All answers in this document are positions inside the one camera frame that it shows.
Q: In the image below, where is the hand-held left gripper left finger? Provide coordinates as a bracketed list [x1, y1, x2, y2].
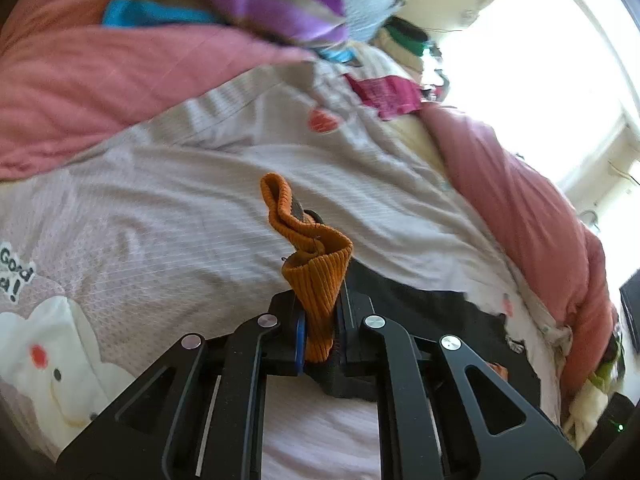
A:
[57, 290, 308, 480]

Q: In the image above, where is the bright window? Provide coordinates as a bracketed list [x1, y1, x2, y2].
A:
[435, 0, 640, 206]

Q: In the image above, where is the orange ribbed sock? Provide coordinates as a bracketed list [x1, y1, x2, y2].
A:
[260, 172, 354, 365]

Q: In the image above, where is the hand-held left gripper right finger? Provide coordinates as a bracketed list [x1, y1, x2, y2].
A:
[334, 280, 586, 480]

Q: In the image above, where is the black garment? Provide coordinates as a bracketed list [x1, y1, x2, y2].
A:
[300, 260, 543, 411]

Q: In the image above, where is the black monitor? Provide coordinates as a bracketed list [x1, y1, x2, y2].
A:
[619, 269, 640, 352]

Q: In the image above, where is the green and cream cloth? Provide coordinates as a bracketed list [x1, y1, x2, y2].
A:
[374, 16, 437, 77]

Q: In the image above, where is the cream fleece cloth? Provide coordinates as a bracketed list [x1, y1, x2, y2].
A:
[561, 384, 603, 450]

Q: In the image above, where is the yellow sheet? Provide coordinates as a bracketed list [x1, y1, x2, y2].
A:
[389, 110, 452, 183]

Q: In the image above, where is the lime green cloth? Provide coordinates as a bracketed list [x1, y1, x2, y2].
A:
[589, 337, 627, 393]

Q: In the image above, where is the magenta knit cloth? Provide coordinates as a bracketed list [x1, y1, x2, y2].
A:
[344, 74, 424, 121]

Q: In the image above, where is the light blue cloth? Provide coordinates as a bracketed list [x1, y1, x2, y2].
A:
[320, 0, 407, 45]

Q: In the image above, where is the pale strawberry print blanket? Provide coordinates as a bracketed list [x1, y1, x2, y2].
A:
[0, 45, 566, 480]

